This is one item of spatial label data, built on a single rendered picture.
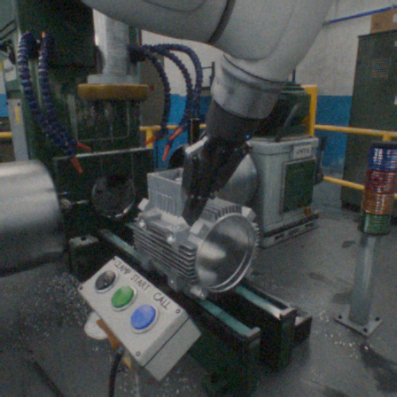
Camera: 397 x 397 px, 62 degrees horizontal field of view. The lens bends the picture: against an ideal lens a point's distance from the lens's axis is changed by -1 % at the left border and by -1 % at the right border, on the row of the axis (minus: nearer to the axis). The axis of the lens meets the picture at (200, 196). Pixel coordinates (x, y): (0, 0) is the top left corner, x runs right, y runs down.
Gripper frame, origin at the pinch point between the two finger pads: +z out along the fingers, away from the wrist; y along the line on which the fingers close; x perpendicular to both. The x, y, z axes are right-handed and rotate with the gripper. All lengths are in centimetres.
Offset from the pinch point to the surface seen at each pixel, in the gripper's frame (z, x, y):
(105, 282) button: 0.6, 7.9, 19.9
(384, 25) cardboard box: -14, -160, -353
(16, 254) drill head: 23.1, -16.7, 25.0
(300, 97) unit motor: -3, -33, -68
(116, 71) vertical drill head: -2.7, -45.0, -5.0
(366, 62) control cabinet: 22, -149, -343
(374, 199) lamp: -7.4, 14.9, -33.1
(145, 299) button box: -3.1, 14.0, 17.9
